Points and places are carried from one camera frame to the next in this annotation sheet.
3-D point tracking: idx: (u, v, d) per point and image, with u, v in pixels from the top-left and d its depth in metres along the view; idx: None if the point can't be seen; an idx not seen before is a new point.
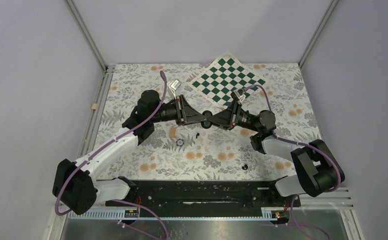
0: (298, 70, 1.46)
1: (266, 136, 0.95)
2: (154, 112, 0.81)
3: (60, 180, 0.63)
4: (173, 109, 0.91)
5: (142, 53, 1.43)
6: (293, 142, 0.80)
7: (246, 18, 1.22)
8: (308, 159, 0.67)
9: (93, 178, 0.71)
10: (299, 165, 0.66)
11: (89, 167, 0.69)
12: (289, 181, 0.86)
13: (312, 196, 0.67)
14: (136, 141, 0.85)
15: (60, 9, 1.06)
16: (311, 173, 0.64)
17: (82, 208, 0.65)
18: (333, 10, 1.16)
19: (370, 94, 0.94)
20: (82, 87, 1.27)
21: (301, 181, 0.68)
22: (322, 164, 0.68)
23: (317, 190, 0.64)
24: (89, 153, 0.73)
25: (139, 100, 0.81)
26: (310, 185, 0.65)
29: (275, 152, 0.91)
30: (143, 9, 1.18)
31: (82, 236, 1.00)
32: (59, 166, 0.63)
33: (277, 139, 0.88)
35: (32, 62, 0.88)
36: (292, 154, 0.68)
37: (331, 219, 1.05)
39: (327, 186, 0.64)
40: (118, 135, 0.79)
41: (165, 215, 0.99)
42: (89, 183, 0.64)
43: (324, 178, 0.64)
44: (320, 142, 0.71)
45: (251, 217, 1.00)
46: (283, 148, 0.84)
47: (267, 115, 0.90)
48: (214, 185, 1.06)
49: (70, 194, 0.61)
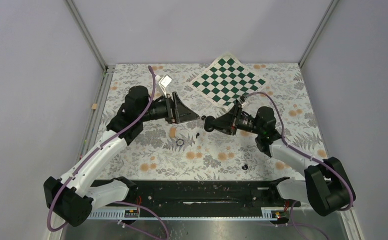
0: (298, 70, 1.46)
1: (274, 139, 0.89)
2: (143, 112, 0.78)
3: (49, 197, 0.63)
4: (163, 107, 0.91)
5: (142, 53, 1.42)
6: (307, 157, 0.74)
7: (246, 18, 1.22)
8: (321, 179, 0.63)
9: (81, 193, 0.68)
10: (312, 184, 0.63)
11: (75, 183, 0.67)
12: (295, 187, 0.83)
13: (320, 214, 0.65)
14: (124, 143, 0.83)
15: (61, 10, 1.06)
16: (324, 193, 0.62)
17: (77, 220, 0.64)
18: (333, 10, 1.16)
19: (370, 94, 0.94)
20: (82, 88, 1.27)
21: (310, 199, 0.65)
22: (335, 184, 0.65)
23: (327, 210, 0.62)
24: (74, 167, 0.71)
25: (126, 97, 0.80)
26: (319, 204, 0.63)
29: (284, 158, 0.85)
30: (143, 9, 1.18)
31: (82, 236, 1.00)
32: (46, 184, 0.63)
33: (287, 146, 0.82)
35: (32, 62, 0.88)
36: (306, 172, 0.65)
37: (331, 220, 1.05)
39: (337, 206, 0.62)
40: (102, 142, 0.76)
41: (165, 215, 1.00)
42: (78, 198, 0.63)
43: (335, 199, 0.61)
44: (333, 160, 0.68)
45: (251, 217, 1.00)
46: (294, 159, 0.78)
47: (267, 112, 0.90)
48: (214, 185, 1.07)
49: (63, 208, 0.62)
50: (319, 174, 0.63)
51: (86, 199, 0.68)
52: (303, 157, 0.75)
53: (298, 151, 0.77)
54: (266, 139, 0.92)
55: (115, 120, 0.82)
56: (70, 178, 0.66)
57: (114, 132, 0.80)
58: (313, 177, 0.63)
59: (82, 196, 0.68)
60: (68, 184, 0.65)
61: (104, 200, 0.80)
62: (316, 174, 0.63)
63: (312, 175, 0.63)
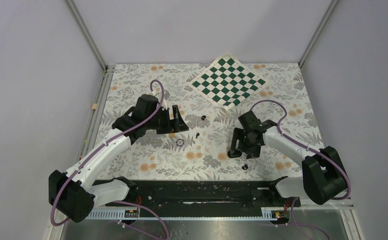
0: (298, 70, 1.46)
1: (268, 127, 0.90)
2: (152, 116, 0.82)
3: (54, 190, 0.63)
4: (164, 117, 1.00)
5: (142, 53, 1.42)
6: (303, 146, 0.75)
7: (246, 17, 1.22)
8: (319, 169, 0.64)
9: (86, 187, 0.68)
10: (310, 175, 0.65)
11: (80, 177, 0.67)
12: (295, 183, 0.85)
13: (315, 202, 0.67)
14: (128, 142, 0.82)
15: (61, 10, 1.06)
16: (321, 183, 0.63)
17: (79, 216, 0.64)
18: (333, 9, 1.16)
19: (370, 93, 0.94)
20: (82, 87, 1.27)
21: (307, 188, 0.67)
22: (330, 172, 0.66)
23: (323, 198, 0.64)
24: (80, 161, 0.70)
25: (140, 99, 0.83)
26: (316, 193, 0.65)
29: (279, 147, 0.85)
30: (144, 10, 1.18)
31: (82, 236, 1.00)
32: (50, 178, 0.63)
33: (281, 135, 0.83)
35: (32, 62, 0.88)
36: (304, 163, 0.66)
37: (331, 220, 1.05)
39: (333, 194, 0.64)
40: (108, 139, 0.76)
41: (165, 215, 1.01)
42: (83, 193, 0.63)
43: (332, 187, 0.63)
44: (330, 149, 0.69)
45: (250, 217, 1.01)
46: (290, 149, 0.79)
47: (249, 115, 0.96)
48: (214, 185, 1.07)
49: (66, 203, 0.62)
50: (316, 164, 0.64)
51: (89, 194, 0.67)
52: (299, 146, 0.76)
53: (294, 141, 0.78)
54: (258, 126, 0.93)
55: (121, 119, 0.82)
56: (76, 171, 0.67)
57: (119, 131, 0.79)
58: (311, 169, 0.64)
59: (86, 191, 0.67)
60: (73, 177, 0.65)
61: (105, 199, 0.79)
62: (314, 165, 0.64)
63: (310, 166, 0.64)
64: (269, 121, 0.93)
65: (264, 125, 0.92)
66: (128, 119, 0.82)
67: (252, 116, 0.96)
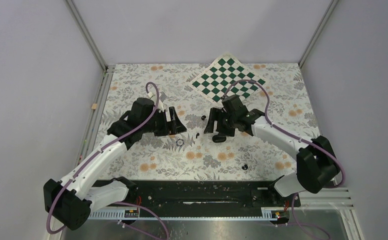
0: (298, 70, 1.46)
1: (255, 118, 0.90)
2: (148, 119, 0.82)
3: (49, 199, 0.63)
4: (162, 119, 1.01)
5: (142, 53, 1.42)
6: (295, 138, 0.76)
7: (246, 17, 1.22)
8: (313, 160, 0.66)
9: (81, 196, 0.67)
10: (305, 166, 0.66)
11: (75, 185, 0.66)
12: (288, 179, 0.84)
13: (309, 191, 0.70)
14: (124, 147, 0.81)
15: (61, 10, 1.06)
16: (317, 173, 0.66)
17: (76, 223, 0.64)
18: (333, 9, 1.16)
19: (369, 93, 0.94)
20: (82, 87, 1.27)
21: (302, 180, 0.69)
22: (323, 161, 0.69)
23: (318, 187, 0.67)
24: (75, 169, 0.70)
25: (135, 104, 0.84)
26: (311, 183, 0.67)
29: (270, 138, 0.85)
30: (143, 10, 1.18)
31: (82, 236, 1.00)
32: (46, 186, 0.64)
33: (272, 126, 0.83)
35: (32, 62, 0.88)
36: (299, 156, 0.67)
37: (331, 219, 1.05)
39: (326, 181, 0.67)
40: (103, 146, 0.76)
41: (165, 215, 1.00)
42: (79, 200, 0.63)
43: (325, 176, 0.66)
44: (322, 138, 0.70)
45: (251, 217, 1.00)
46: (282, 141, 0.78)
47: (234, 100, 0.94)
48: (214, 185, 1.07)
49: (62, 210, 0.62)
50: (311, 156, 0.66)
51: (85, 202, 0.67)
52: (291, 138, 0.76)
53: (286, 133, 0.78)
54: (244, 116, 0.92)
55: (117, 124, 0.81)
56: (71, 180, 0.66)
57: (114, 137, 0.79)
58: (306, 161, 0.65)
59: (82, 199, 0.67)
60: (67, 186, 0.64)
61: (103, 201, 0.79)
62: (308, 157, 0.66)
63: (305, 158, 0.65)
64: (256, 111, 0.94)
65: (251, 116, 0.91)
66: (124, 124, 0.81)
67: (238, 104, 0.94)
